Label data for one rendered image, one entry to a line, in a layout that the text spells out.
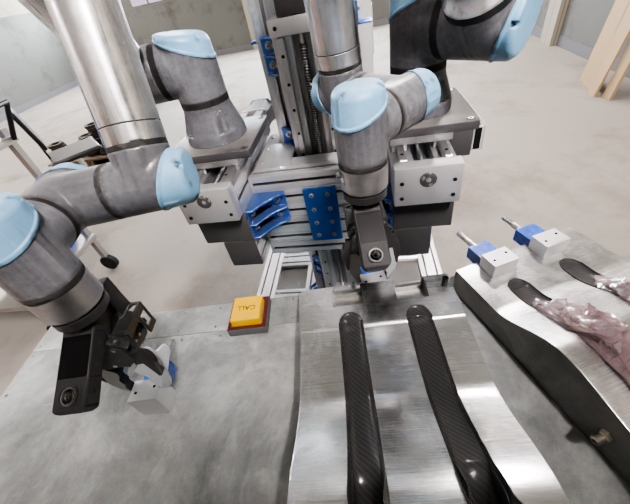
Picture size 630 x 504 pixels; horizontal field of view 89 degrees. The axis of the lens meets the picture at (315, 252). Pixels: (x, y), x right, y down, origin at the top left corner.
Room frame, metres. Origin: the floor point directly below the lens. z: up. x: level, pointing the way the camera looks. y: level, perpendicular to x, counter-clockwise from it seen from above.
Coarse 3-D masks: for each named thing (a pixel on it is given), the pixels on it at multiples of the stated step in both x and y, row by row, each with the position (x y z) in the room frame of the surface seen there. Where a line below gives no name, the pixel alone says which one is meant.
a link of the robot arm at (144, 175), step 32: (64, 0) 0.46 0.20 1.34; (96, 0) 0.46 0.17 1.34; (64, 32) 0.45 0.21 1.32; (96, 32) 0.45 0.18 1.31; (128, 32) 0.48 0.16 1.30; (96, 64) 0.43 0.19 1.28; (128, 64) 0.45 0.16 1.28; (96, 96) 0.42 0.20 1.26; (128, 96) 0.43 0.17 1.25; (96, 128) 0.43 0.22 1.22; (128, 128) 0.41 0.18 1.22; (160, 128) 0.44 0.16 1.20; (128, 160) 0.40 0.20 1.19; (160, 160) 0.40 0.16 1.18; (192, 160) 0.44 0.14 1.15; (96, 192) 0.39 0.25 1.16; (128, 192) 0.38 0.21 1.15; (160, 192) 0.38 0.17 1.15; (192, 192) 0.39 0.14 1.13
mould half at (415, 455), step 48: (384, 288) 0.36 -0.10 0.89; (432, 288) 0.34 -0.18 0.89; (336, 336) 0.29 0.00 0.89; (384, 336) 0.27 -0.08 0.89; (336, 384) 0.22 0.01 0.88; (384, 384) 0.20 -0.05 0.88; (480, 384) 0.17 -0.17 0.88; (336, 432) 0.15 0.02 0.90; (384, 432) 0.14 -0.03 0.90; (432, 432) 0.12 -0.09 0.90; (480, 432) 0.11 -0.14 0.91; (336, 480) 0.09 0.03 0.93; (432, 480) 0.08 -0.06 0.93; (528, 480) 0.06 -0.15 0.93
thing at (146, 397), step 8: (168, 344) 0.39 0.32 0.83; (168, 368) 0.33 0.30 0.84; (176, 368) 0.35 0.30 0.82; (144, 376) 0.33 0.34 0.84; (136, 384) 0.31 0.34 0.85; (144, 384) 0.30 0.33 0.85; (152, 384) 0.30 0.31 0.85; (136, 392) 0.29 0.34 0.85; (144, 392) 0.29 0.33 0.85; (152, 392) 0.29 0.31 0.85; (160, 392) 0.29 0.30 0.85; (168, 392) 0.30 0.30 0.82; (128, 400) 0.28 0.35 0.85; (136, 400) 0.28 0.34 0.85; (144, 400) 0.28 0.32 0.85; (152, 400) 0.27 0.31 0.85; (160, 400) 0.28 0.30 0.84; (168, 400) 0.29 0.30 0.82; (136, 408) 0.28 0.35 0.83; (144, 408) 0.28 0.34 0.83; (152, 408) 0.28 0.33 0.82; (160, 408) 0.28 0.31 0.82; (168, 408) 0.28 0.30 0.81
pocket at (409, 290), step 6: (414, 282) 0.37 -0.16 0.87; (420, 282) 0.37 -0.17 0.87; (396, 288) 0.37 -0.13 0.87; (402, 288) 0.37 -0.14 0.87; (408, 288) 0.37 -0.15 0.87; (414, 288) 0.36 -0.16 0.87; (420, 288) 0.36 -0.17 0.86; (426, 288) 0.34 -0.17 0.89; (396, 294) 0.36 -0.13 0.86; (402, 294) 0.36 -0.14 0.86; (408, 294) 0.36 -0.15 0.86; (414, 294) 0.35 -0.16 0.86; (420, 294) 0.35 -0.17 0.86; (426, 294) 0.34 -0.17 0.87
